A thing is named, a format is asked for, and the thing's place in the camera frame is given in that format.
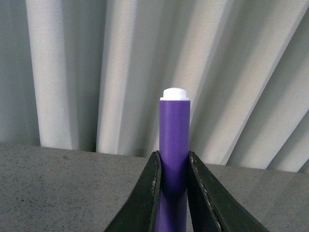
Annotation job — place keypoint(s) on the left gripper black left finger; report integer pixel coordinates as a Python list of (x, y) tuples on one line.
[(139, 213)]

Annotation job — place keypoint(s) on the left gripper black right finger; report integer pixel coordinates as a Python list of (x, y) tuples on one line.
[(212, 207)]

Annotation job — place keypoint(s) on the purple marker pen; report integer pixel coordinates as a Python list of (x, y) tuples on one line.
[(174, 118)]

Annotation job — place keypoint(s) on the grey pleated curtain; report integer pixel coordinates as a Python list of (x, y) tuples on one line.
[(88, 75)]

